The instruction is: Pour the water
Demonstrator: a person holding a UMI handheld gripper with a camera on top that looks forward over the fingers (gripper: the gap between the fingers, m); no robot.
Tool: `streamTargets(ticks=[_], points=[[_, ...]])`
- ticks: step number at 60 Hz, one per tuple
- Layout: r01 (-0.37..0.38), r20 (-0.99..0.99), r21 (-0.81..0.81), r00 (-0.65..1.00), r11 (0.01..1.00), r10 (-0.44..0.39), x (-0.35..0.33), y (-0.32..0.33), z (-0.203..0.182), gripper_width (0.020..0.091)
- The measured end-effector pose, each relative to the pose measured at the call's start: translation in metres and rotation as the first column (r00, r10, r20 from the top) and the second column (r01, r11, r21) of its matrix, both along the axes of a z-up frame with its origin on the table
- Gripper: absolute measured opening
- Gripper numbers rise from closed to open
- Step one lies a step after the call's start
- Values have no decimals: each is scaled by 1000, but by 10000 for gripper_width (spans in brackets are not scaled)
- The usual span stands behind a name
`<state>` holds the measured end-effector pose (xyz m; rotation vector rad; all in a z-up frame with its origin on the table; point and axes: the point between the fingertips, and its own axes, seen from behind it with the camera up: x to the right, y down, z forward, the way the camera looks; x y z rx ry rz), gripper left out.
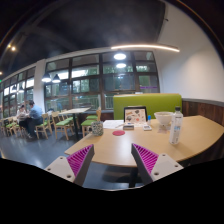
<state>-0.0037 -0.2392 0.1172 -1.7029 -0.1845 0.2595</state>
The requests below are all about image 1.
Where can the white paper sheet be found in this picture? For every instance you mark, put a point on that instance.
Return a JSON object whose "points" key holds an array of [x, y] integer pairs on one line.
{"points": [[111, 124]]}

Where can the small blue-capped bottle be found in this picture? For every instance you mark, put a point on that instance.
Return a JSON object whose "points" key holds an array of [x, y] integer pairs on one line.
{"points": [[149, 120]]}

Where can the large dark-framed window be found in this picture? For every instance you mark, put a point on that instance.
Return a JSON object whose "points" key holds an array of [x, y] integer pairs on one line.
{"points": [[86, 85]]}

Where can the flat round red coaster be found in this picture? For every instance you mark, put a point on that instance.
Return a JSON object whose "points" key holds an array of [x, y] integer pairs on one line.
{"points": [[118, 133]]}

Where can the person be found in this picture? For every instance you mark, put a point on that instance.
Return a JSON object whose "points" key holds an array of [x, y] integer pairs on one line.
{"points": [[35, 115], [21, 113]]}

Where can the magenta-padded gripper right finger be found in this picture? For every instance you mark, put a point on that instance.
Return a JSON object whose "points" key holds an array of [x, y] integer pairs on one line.
{"points": [[163, 166]]}

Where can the green upholstered bench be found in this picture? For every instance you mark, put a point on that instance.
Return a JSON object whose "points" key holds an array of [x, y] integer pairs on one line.
{"points": [[150, 101]]}

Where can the wooden green-seated chairs group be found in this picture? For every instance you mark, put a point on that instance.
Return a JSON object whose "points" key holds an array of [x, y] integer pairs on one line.
{"points": [[63, 123]]}

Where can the light wooden dining table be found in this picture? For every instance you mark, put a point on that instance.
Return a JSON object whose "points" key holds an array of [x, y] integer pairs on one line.
{"points": [[75, 110]]}

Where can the small dark grey box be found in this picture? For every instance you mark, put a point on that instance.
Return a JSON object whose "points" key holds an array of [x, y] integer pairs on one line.
{"points": [[128, 126]]}

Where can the speckled black-and-white cup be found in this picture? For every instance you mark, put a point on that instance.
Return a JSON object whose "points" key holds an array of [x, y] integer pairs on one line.
{"points": [[97, 128]]}

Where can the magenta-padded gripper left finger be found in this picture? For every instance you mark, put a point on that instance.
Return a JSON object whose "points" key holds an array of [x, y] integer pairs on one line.
{"points": [[63, 166]]}

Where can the round pendant lamps group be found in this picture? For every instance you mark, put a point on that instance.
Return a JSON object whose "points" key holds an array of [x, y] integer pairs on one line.
{"points": [[120, 56]]}

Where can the long curved ceiling light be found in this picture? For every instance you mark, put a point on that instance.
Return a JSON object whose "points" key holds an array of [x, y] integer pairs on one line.
{"points": [[146, 46]]}

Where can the white bowl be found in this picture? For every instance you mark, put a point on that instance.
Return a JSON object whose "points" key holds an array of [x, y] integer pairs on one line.
{"points": [[163, 117]]}

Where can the clear black-capped drink bottle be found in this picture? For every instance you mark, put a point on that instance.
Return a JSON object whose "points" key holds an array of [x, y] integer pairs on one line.
{"points": [[175, 128]]}

